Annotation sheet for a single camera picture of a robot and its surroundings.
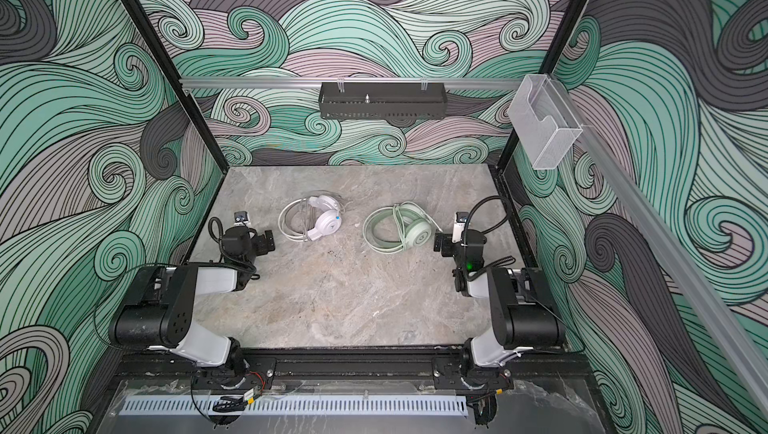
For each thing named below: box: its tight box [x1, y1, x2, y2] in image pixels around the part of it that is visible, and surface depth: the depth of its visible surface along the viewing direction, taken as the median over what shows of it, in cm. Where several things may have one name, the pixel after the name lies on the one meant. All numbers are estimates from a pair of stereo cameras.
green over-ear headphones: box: [363, 201, 432, 254], surface depth 97 cm
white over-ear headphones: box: [278, 194, 342, 242], surface depth 100 cm
